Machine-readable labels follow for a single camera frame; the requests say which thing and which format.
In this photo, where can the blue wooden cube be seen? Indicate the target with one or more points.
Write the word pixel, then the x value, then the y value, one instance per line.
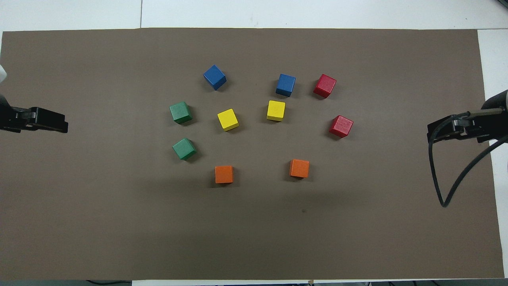
pixel 285 84
pixel 214 76

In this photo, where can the orange wooden cube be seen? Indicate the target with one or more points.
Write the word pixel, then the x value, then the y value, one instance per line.
pixel 224 174
pixel 299 168

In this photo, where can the red wooden cube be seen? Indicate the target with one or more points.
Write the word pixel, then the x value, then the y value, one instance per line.
pixel 341 126
pixel 324 85

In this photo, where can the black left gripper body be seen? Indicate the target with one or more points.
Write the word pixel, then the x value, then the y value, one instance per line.
pixel 10 119

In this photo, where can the green wooden cube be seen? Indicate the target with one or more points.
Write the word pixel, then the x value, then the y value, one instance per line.
pixel 184 149
pixel 180 112

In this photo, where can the yellow wooden cube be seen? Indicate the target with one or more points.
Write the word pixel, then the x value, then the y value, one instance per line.
pixel 228 119
pixel 276 110

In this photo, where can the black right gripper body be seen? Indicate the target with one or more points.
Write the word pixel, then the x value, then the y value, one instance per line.
pixel 486 127

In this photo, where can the brown paper table mat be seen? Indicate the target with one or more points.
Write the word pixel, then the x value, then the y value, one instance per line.
pixel 254 238

